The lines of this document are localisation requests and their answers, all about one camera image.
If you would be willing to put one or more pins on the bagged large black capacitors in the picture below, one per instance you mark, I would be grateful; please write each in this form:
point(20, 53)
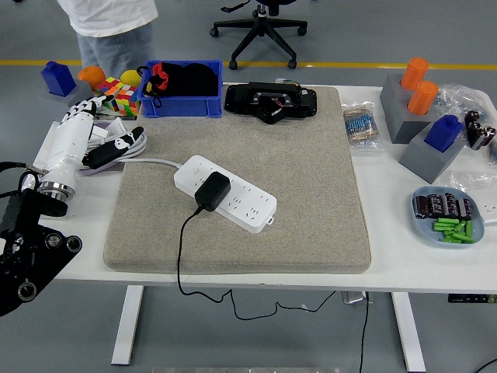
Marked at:
point(475, 134)

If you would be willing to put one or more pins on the black office chair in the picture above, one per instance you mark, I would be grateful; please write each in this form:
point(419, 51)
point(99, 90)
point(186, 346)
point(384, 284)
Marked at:
point(264, 33)

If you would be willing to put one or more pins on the grey two-hole block holder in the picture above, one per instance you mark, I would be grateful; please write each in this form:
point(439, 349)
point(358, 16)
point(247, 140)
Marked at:
point(394, 112)

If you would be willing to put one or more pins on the white table leg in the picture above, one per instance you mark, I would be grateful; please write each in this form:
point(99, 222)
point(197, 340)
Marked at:
point(407, 334)
point(128, 330)

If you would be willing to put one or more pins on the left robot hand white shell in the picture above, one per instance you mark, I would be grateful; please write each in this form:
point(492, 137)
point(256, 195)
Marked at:
point(70, 147)

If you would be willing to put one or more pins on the black pouch with red trim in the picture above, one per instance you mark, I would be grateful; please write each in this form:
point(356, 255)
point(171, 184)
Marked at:
point(194, 79)

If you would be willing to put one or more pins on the bagged white wall socket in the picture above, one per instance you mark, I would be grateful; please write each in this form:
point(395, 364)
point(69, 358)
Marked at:
point(490, 208)

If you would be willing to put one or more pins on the yellow toy lemon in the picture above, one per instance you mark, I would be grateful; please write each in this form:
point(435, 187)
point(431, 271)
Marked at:
point(130, 76)

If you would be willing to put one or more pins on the green cylindrical battery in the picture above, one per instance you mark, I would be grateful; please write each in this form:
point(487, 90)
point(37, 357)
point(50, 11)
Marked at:
point(442, 226)
point(448, 233)
point(446, 221)
point(450, 240)
point(464, 237)
point(468, 229)
point(459, 226)

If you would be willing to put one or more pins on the person's body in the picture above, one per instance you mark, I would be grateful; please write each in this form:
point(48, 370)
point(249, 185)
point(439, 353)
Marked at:
point(108, 15)

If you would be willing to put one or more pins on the orange toy fruit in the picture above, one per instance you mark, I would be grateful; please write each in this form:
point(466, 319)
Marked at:
point(91, 74)

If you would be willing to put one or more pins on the grey-brown mat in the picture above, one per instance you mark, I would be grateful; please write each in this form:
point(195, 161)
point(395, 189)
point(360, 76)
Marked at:
point(310, 175)

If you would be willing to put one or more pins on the black table control panel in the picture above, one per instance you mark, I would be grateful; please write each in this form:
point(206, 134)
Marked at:
point(466, 298)

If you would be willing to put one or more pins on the light blue plate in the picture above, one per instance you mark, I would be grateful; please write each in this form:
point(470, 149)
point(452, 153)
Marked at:
point(423, 229)

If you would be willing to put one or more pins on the clear bag of resistors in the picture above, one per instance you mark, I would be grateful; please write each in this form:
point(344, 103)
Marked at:
point(361, 126)

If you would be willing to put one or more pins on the blue bottle-shaped block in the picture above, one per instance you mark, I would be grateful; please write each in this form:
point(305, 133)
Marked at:
point(58, 79)
point(442, 134)

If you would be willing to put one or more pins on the orange cylinder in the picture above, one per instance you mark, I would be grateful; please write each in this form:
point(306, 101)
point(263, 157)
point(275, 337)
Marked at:
point(413, 72)
point(421, 97)

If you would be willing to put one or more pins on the purple plate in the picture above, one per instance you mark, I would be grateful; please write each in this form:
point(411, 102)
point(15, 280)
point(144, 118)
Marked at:
point(101, 125)

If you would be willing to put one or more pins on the bag of blue-grey components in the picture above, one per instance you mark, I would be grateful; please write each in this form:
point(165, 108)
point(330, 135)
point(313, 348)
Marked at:
point(494, 153)

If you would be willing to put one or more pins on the clear bag of small parts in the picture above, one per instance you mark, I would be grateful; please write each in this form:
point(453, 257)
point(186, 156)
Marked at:
point(462, 95)

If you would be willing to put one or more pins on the black electronic device housing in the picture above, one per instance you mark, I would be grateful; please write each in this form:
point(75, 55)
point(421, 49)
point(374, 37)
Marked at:
point(244, 99)

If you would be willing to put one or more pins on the white power strip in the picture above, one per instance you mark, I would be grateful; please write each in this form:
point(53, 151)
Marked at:
point(248, 202)

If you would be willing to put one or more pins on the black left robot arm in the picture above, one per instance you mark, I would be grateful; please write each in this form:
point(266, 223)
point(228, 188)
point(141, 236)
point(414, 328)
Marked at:
point(42, 206)

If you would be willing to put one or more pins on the blue plastic bin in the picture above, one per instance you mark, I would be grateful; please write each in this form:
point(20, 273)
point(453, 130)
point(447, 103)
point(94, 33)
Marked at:
point(178, 108)

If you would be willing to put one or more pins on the clear acrylic stand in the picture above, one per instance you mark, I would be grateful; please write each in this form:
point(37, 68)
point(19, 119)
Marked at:
point(353, 297)

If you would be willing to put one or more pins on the multicolour puzzle cube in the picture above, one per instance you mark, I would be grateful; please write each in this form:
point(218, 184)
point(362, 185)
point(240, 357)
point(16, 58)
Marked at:
point(122, 97)

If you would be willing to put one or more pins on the white box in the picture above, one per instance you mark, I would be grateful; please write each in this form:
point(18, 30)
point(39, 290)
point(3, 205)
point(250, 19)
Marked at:
point(99, 133)

